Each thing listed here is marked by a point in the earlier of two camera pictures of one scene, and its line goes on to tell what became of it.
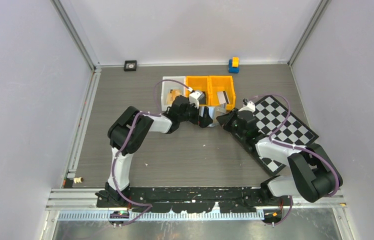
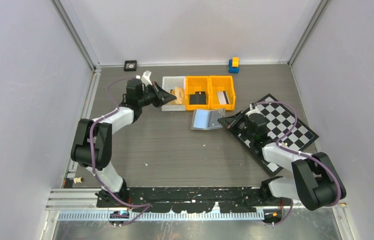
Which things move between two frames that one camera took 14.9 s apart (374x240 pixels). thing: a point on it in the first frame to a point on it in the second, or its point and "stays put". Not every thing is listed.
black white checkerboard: x=294 y=132 stays put
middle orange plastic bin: x=199 y=83 stays put
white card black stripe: x=222 y=97 stays put
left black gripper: x=203 y=122 to x=162 y=97
